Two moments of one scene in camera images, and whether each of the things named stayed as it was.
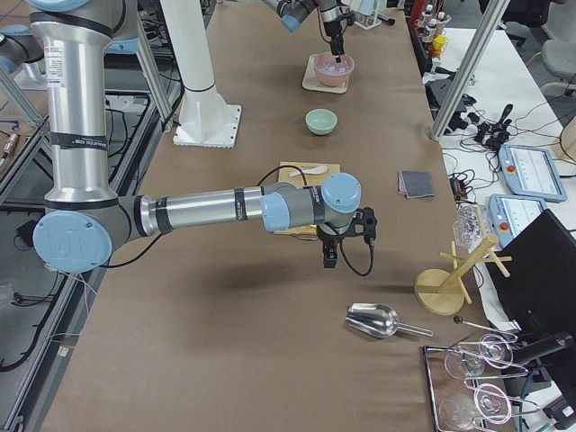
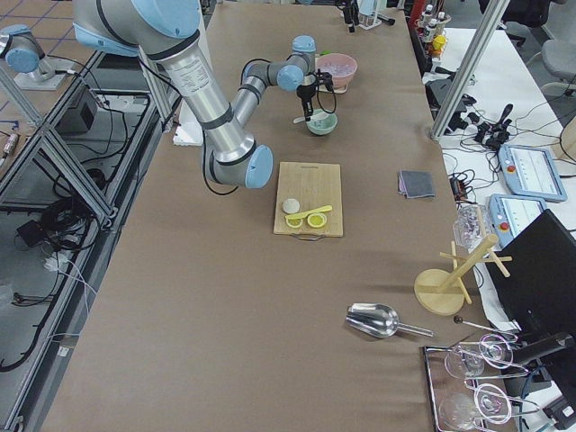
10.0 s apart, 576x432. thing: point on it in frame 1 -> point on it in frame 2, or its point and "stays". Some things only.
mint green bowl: (321, 121) stays
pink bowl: (330, 72) stays
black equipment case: (437, 91) stays
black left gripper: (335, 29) -> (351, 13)
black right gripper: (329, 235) -> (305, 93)
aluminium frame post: (472, 62) stays
